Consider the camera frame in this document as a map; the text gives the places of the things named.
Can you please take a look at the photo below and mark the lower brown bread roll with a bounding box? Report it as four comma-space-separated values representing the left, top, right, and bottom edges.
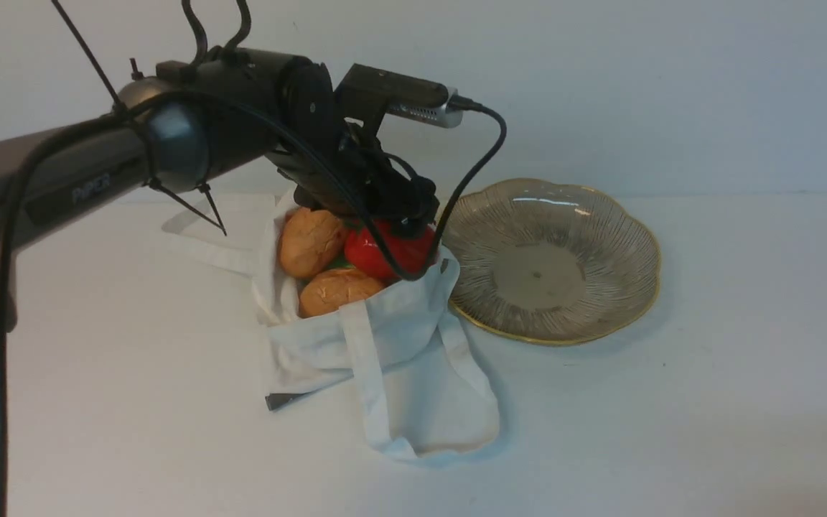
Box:
298, 268, 386, 318

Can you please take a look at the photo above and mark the upper brown bread roll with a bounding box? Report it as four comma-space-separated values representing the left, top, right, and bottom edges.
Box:
278, 208, 349, 279

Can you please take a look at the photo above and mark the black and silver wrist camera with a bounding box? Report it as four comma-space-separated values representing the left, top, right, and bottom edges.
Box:
335, 63, 464, 136

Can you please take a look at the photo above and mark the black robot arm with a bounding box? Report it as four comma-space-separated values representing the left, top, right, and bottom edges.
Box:
0, 47, 451, 252

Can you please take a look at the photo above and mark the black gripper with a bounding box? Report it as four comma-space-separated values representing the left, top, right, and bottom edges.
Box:
266, 122, 439, 238

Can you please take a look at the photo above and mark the brown bread roll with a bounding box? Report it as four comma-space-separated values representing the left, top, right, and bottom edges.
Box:
278, 208, 349, 279
298, 268, 386, 318

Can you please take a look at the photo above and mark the black camera cable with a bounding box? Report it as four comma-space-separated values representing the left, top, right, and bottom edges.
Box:
356, 96, 508, 282

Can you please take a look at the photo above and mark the green vegetable in bag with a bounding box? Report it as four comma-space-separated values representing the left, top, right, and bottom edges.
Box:
324, 255, 354, 271

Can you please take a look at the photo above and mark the white cloth tote bag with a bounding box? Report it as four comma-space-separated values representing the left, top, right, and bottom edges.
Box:
161, 192, 501, 462

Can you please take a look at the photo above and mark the red bell pepper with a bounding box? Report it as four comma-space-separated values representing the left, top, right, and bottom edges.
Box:
342, 219, 434, 282

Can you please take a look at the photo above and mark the gold-rimmed glass plate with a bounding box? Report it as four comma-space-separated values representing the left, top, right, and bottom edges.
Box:
442, 179, 662, 347

